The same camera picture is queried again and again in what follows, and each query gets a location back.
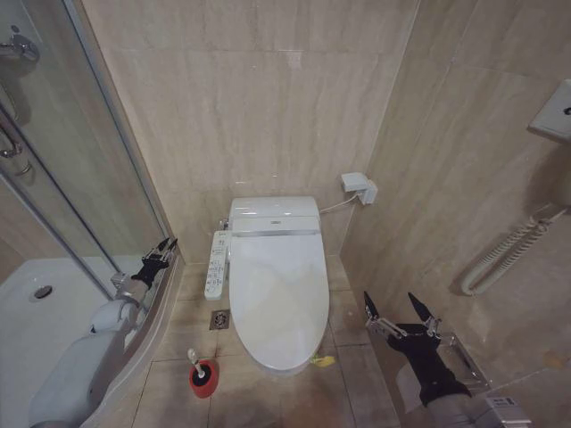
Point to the white bidet control panel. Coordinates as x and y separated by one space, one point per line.
217 265

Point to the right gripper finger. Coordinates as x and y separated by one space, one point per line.
429 322
386 326

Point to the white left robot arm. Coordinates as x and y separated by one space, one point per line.
76 365

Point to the round chrome shower drain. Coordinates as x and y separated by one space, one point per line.
41 293

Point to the yellow floor sticker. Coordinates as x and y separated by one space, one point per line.
325 360

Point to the white toilet paper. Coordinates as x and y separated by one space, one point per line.
408 388

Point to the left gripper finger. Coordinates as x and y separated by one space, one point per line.
154 255
168 255

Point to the white toilet with bidet unit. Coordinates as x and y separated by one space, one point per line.
274 214

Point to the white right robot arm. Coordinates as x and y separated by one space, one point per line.
464 414

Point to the white toilet lid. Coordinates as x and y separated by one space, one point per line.
278 298

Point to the square metal floor drain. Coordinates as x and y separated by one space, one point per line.
219 319

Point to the white wall power box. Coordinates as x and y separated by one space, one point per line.
359 187

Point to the glass shower enclosure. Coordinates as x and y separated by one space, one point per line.
76 147

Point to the silver toilet paper holder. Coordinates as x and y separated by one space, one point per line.
468 361

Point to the red toilet brush holder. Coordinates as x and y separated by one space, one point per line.
206 383

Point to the white shower tray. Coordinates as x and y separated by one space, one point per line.
27 339

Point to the chrome water valve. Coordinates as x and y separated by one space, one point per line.
224 223

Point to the chrome shower faucet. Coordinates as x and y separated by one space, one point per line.
20 46

